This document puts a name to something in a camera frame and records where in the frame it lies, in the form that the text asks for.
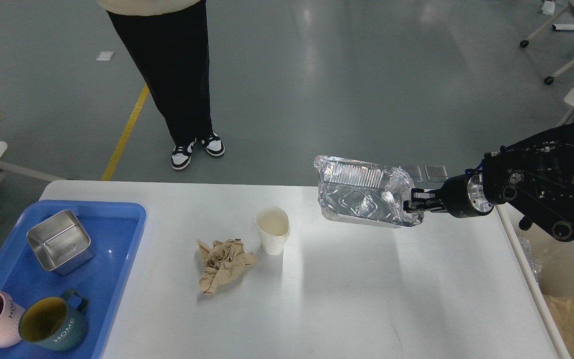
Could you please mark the white plastic bin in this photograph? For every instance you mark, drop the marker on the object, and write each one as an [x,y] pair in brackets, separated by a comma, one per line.
[548,267]

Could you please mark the aluminium foil tray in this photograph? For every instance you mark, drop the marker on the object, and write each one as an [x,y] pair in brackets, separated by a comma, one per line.
[364,193]

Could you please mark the stainless steel box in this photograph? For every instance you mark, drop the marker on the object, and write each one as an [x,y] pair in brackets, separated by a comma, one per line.
[60,243]

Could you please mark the blue plastic tray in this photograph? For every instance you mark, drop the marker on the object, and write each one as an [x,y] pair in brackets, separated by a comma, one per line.
[115,229]

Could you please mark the standing person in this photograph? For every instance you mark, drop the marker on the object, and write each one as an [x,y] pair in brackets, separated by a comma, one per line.
[168,40]

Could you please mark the white paper cup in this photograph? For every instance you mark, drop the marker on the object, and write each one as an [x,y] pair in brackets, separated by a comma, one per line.
[273,229]

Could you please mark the teal mug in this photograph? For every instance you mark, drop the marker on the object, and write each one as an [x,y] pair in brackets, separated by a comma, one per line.
[56,323]

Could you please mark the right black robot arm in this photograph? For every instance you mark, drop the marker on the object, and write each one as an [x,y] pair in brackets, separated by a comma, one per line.
[528,178]

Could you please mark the brown paper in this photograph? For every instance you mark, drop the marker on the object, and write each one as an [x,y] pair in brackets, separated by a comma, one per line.
[224,261]

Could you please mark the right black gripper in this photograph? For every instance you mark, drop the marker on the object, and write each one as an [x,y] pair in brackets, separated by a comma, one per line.
[462,197]

